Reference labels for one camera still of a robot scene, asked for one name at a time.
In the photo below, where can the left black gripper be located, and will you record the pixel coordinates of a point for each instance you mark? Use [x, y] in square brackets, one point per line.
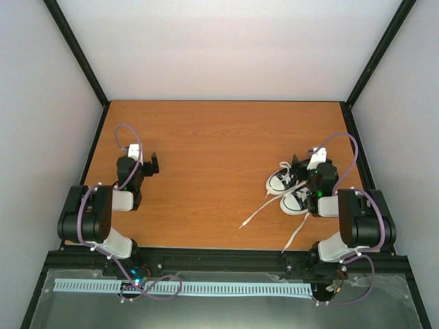
[155, 169]

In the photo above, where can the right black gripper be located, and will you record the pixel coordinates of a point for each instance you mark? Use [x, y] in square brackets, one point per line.
[302, 165]

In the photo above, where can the black sneaker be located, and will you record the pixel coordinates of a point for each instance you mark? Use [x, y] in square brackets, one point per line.
[295, 202]
[282, 181]

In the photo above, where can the white shoelace of sneaker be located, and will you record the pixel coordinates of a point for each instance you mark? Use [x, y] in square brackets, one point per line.
[296, 231]
[271, 200]

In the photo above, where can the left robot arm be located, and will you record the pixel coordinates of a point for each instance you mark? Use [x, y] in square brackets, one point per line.
[86, 216]

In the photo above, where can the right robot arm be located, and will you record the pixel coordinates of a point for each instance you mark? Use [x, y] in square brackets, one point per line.
[365, 223]

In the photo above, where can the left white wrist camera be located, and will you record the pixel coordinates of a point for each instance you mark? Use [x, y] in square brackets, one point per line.
[134, 152]

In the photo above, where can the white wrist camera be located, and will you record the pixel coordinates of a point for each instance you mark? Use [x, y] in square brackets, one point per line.
[134, 152]
[316, 156]

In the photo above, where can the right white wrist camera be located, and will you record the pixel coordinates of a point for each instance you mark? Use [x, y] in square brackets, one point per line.
[316, 156]

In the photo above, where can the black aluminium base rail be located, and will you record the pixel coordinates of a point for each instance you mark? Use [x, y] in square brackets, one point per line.
[295, 265]

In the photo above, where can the white slotted cable duct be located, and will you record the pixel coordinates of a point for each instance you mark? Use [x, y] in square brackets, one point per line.
[187, 289]

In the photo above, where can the left black frame post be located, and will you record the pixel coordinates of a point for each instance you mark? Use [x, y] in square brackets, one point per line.
[67, 33]

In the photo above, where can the black frame post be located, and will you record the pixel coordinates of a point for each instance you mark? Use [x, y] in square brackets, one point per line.
[67, 33]
[384, 43]

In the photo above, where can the right black frame post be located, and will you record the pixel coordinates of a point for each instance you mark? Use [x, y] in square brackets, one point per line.
[384, 43]

